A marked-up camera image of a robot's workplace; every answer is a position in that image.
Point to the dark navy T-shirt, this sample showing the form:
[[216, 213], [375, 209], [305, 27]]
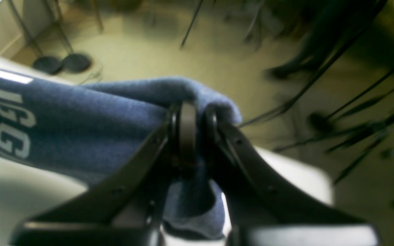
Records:
[[88, 131]]

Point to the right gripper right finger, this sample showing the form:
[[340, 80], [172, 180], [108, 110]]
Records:
[[266, 209]]

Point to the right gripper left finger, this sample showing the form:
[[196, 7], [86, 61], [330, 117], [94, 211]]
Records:
[[126, 208]]

